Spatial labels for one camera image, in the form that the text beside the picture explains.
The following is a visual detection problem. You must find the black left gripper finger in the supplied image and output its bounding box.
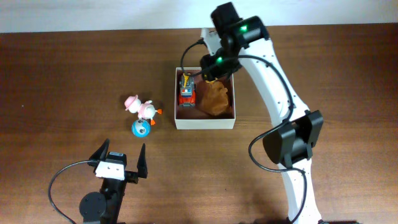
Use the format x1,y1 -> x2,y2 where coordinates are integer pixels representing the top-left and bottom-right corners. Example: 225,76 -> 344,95
89,139 -> 109,161
137,143 -> 148,179

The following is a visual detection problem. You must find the brown plush bear toy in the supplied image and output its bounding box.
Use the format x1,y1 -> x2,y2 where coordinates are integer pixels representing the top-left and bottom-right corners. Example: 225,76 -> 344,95
198,81 -> 232,116

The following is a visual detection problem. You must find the yellow small toy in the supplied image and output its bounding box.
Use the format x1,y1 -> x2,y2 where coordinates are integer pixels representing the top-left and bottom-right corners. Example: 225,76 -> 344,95
205,80 -> 218,84

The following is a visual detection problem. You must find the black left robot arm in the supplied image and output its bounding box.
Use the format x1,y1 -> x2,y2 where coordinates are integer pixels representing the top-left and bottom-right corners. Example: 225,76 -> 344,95
79,139 -> 148,224

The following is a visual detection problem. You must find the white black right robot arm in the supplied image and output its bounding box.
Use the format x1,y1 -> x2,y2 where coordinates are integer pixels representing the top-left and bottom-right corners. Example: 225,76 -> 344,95
200,2 -> 323,223

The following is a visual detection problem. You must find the blue grey ball toy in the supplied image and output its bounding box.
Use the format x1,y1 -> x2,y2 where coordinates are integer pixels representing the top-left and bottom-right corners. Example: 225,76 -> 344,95
131,119 -> 151,138

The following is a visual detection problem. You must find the white cardboard box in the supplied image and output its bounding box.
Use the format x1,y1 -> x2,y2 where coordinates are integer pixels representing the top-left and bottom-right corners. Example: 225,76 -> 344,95
174,67 -> 236,130

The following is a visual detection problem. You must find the red grey toy truck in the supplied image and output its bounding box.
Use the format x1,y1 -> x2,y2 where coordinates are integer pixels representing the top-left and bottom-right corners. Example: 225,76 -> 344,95
178,73 -> 196,107

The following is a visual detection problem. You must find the pink white duck toy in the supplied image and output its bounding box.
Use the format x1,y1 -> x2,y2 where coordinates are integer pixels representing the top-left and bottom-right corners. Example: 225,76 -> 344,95
124,95 -> 163,126

